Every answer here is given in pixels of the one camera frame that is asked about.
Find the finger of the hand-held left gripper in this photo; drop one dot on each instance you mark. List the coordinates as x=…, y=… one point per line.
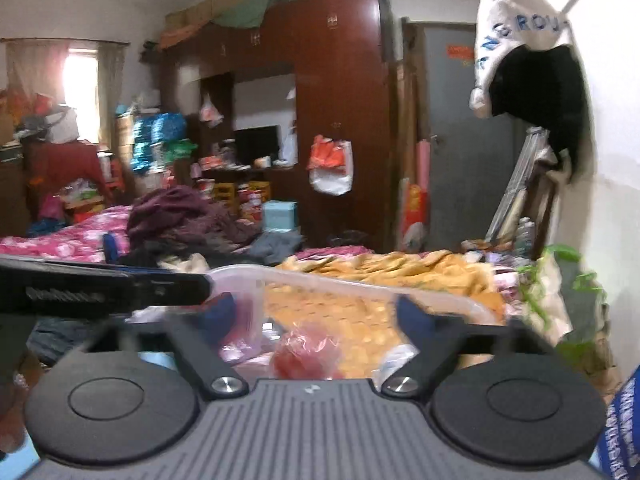
x=170, y=289
x=109, y=249

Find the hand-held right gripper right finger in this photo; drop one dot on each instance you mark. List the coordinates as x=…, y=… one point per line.
x=412, y=317

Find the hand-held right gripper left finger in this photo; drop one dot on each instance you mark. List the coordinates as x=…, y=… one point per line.
x=222, y=310

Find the clear plastic basket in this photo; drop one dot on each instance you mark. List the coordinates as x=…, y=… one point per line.
x=320, y=280

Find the orange blanket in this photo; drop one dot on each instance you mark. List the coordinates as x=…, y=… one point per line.
x=425, y=270

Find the pink floral bedsheet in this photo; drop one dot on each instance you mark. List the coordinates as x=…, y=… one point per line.
x=60, y=240

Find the purple clothes pile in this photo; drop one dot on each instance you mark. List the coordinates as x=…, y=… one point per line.
x=175, y=215

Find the grey garment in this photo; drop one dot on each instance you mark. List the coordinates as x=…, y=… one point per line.
x=275, y=247

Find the red plastic packet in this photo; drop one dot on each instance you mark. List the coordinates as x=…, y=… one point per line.
x=305, y=355

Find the red cloth covered chair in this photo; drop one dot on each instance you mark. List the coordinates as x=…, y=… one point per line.
x=65, y=165

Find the red paper packaging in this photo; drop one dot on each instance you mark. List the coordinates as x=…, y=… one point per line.
x=415, y=215

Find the teal box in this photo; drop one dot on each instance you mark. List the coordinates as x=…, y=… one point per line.
x=280, y=215

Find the yellow crates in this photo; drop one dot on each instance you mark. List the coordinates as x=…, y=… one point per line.
x=240, y=192

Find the green plastic bag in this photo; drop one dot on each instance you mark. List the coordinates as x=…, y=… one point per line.
x=181, y=149

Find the blue plastic bag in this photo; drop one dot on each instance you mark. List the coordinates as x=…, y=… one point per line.
x=160, y=130

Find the grey door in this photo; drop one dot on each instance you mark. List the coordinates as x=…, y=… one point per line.
x=450, y=170

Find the pink roll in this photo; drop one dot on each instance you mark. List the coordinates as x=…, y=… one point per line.
x=422, y=165

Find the green leafy plant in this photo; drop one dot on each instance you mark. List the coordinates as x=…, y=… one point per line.
x=565, y=285

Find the red and white plastic bag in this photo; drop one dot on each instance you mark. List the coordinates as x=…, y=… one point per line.
x=330, y=180

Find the curtained window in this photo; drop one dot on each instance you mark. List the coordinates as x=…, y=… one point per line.
x=82, y=90

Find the folded metal rack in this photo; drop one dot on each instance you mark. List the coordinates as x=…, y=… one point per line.
x=515, y=185

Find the black monitor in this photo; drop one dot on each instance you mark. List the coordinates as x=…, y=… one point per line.
x=255, y=142

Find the small white plastic bag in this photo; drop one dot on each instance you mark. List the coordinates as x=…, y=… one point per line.
x=211, y=110

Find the blue tote bag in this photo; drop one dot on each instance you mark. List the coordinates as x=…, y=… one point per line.
x=622, y=425

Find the brown wooden wardrobe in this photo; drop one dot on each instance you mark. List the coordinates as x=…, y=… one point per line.
x=340, y=85

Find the black hanging garment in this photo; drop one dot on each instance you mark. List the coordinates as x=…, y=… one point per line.
x=545, y=90

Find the red door sticker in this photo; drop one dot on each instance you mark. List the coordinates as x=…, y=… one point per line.
x=460, y=53

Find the green cloth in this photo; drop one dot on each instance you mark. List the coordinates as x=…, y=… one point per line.
x=250, y=10

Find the white printed hanging bag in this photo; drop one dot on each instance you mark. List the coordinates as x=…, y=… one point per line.
x=505, y=10

